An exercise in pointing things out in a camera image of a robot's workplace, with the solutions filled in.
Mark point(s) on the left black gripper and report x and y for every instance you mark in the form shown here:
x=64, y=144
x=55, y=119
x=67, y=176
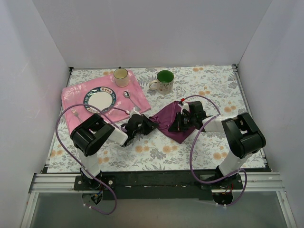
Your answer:
x=143, y=124

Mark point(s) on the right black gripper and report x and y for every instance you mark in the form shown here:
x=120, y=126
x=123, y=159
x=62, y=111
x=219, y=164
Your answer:
x=180, y=120

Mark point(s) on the purple satin napkin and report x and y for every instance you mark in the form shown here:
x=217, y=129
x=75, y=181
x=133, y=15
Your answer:
x=165, y=117

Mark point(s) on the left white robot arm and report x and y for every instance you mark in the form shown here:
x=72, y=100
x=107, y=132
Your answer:
x=90, y=136

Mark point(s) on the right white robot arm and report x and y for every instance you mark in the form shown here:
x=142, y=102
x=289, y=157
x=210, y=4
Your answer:
x=242, y=134

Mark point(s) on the pink cloth placemat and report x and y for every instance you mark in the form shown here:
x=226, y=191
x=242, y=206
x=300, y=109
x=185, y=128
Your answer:
x=82, y=81

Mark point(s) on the silver spoon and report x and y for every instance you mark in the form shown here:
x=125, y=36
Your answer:
x=128, y=96

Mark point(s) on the green floral mug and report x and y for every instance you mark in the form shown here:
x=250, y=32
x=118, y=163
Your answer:
x=163, y=83

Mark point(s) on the white plate blue rim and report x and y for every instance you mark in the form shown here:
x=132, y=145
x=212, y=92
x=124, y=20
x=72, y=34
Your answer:
x=101, y=97

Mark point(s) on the cream ceramic cup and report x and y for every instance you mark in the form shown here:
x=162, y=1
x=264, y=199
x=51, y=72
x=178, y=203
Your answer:
x=121, y=77

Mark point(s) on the small silver fork on placemat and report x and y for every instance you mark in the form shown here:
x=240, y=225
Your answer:
x=75, y=113

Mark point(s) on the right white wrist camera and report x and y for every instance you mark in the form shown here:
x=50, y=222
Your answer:
x=184, y=106

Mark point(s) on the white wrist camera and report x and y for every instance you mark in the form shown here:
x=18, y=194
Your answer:
x=184, y=106
x=135, y=110

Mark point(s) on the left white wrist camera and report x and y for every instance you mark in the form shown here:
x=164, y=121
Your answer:
x=135, y=110

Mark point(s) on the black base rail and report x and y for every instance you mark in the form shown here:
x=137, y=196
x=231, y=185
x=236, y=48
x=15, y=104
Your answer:
x=159, y=185

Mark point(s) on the aluminium frame rail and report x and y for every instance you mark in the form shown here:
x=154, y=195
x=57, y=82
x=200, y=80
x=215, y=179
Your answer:
x=57, y=206

